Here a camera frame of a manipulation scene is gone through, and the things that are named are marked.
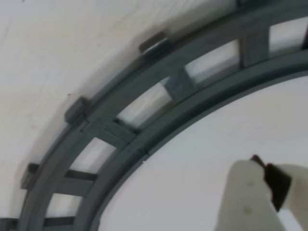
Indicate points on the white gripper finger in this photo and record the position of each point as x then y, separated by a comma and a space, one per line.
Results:
296, 187
243, 192

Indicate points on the grey circular toy train track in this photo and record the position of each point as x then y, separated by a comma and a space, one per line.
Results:
178, 84

